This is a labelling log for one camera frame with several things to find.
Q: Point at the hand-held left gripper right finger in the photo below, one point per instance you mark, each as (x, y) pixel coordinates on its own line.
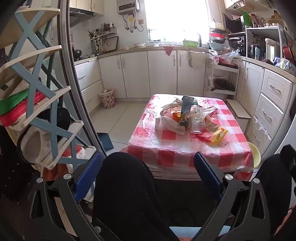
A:
(207, 173)

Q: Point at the floral wastebasket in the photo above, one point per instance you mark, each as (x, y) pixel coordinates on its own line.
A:
(107, 99)

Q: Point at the green basin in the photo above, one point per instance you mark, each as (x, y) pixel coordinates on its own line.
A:
(190, 43)

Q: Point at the white crumpled plastic bag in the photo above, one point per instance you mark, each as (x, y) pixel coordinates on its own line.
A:
(170, 125)

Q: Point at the large orange peel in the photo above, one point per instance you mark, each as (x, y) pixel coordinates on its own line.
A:
(177, 116)

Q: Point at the white panelled drawer cabinet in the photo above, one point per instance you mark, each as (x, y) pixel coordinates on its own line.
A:
(270, 104)

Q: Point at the yellow and red snack packet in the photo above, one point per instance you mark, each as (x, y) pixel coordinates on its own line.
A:
(215, 134)

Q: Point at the black microwave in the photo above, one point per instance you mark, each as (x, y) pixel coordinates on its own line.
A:
(233, 23)

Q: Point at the metal door frame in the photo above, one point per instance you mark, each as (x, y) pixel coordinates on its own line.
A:
(71, 69)

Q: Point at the dark wok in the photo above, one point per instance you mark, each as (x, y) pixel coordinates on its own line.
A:
(223, 84)

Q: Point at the clear plastic bottle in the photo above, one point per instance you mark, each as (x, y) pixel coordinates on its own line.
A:
(196, 118)

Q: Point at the blue and cream shoe rack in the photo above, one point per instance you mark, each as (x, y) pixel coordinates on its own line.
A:
(34, 58)

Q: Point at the wall water heater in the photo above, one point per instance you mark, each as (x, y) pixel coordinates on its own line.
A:
(128, 5)

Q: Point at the range hood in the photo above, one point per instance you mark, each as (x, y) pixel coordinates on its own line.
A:
(81, 14)

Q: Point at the white wall cabinets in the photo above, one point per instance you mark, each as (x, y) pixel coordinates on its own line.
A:
(87, 5)

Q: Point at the black and white fluffy slippers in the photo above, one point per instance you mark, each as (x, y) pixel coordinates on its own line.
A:
(37, 143)

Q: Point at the white countertop appliance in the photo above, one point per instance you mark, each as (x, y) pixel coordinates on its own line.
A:
(271, 49)

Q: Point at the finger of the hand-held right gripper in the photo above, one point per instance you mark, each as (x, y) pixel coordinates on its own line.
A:
(289, 157)

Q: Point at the milk carton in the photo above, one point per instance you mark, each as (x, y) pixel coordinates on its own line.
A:
(186, 109)

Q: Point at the white sink base cabinets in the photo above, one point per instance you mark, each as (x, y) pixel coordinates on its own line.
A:
(150, 69)

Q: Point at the white countertop shelf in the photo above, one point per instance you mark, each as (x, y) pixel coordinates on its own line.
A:
(263, 27)

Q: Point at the white step stool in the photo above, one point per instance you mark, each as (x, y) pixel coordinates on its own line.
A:
(238, 111)

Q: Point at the sink faucet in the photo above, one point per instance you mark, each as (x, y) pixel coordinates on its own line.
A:
(199, 39)

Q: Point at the orange cloth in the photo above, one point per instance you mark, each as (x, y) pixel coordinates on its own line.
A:
(56, 168)

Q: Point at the window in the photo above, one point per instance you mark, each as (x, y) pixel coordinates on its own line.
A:
(175, 18)

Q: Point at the pink hanging cloth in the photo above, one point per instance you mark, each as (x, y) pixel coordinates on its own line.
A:
(168, 49)

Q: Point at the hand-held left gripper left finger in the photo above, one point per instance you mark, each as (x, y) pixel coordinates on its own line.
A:
(89, 176)

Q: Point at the black countertop appliance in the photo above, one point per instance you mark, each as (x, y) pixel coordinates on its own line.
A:
(238, 44)

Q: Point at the red mat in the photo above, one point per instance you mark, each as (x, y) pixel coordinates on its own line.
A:
(19, 114)

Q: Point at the clear plastic bag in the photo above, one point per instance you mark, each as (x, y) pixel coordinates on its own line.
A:
(229, 56)

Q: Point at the stack of basins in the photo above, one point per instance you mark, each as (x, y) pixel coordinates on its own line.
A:
(217, 42)

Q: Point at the red foil wrapper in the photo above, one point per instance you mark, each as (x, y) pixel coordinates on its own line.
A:
(210, 111)

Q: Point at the black kettle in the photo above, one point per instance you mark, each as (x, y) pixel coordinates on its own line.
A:
(254, 51)

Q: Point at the white trolley rack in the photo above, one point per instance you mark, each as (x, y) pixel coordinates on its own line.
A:
(232, 71)

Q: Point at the yellow plastic basin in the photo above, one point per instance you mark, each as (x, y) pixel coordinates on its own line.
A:
(255, 154)

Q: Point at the white bowl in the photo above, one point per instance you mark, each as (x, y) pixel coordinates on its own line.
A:
(139, 44)

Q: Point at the blue packet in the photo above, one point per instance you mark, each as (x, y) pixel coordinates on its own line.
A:
(281, 62)

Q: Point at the person's right leg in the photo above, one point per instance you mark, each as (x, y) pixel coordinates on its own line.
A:
(277, 185)

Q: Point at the blue dustpan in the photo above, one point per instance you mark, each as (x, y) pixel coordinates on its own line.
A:
(105, 141)

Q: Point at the green mat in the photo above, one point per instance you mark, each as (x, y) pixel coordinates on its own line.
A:
(12, 102)

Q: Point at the white plastic bag red print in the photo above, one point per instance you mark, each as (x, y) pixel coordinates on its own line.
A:
(214, 55)

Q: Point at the black pot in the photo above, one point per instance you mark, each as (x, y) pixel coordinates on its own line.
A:
(77, 54)

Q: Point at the red checked tablecloth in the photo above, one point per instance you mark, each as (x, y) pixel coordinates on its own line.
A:
(161, 150)

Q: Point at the red pan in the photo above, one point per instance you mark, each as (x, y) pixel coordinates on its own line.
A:
(289, 49)

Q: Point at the wall utensil rack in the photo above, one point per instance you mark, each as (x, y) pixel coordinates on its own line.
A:
(101, 34)

